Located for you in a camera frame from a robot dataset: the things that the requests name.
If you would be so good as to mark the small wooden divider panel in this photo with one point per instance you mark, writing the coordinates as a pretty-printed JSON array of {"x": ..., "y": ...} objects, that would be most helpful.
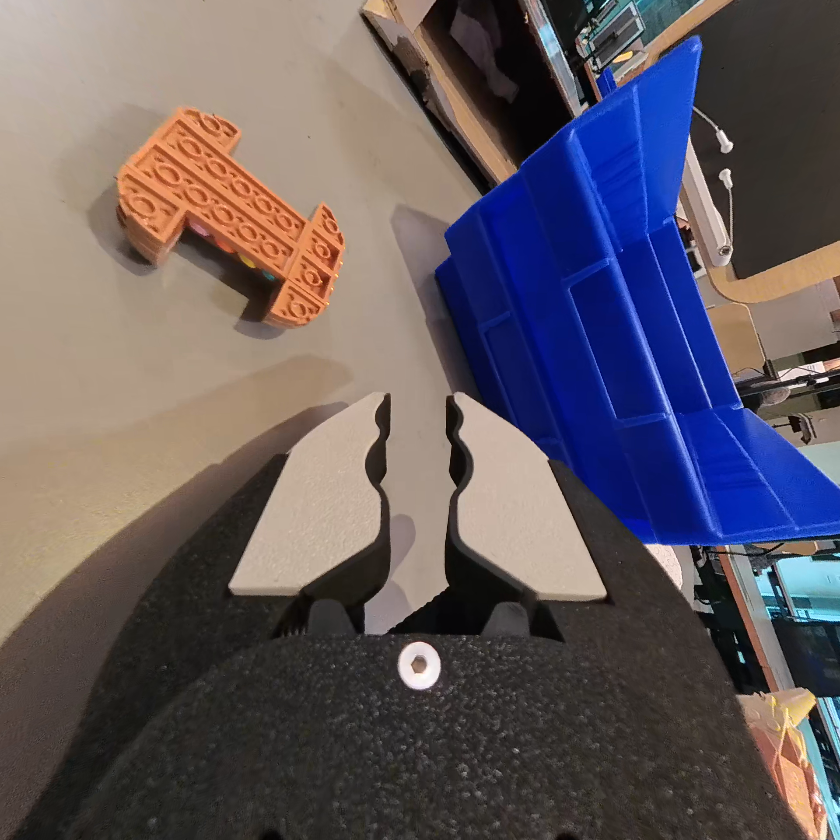
[{"x": 735, "y": 338}]

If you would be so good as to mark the brown brick-built toy animal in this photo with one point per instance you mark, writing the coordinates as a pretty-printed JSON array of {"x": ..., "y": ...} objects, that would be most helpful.
[{"x": 229, "y": 203}]

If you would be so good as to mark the cardboard box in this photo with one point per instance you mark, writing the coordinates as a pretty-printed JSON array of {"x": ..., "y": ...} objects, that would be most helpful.
[{"x": 459, "y": 79}]

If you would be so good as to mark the white metal frame rail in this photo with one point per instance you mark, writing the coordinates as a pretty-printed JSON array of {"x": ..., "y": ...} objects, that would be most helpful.
[{"x": 705, "y": 210}]

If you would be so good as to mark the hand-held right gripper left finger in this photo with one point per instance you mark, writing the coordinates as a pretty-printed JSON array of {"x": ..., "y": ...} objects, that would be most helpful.
[{"x": 315, "y": 518}]

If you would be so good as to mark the black wood-edged divider panel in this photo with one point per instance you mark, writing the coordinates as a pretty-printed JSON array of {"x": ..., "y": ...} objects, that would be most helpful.
[{"x": 787, "y": 131}]

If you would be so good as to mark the blue plastic bin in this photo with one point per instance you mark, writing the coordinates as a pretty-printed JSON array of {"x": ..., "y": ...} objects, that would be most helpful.
[{"x": 590, "y": 295}]

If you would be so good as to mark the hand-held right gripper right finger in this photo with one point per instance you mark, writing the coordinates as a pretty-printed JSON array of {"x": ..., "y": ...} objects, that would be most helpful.
[{"x": 518, "y": 525}]

